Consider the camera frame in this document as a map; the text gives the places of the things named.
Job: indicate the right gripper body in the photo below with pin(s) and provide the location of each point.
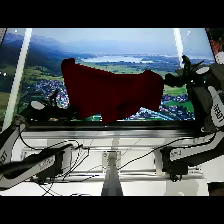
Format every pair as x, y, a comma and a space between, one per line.
173, 80

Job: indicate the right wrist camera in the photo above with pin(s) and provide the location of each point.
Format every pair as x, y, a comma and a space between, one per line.
186, 62

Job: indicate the dark red garment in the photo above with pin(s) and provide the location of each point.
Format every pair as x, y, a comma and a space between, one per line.
110, 91

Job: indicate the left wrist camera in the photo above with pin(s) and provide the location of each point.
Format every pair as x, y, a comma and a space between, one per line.
54, 97

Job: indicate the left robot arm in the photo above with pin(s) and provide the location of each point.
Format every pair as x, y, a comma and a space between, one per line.
20, 168

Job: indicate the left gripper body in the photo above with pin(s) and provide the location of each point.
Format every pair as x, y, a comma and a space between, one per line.
65, 114

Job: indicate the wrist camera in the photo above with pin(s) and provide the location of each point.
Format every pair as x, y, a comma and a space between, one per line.
54, 97
186, 62

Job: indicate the silver frame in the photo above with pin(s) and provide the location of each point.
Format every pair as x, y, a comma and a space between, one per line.
133, 136

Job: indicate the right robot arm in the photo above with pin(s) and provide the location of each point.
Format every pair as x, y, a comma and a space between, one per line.
203, 100

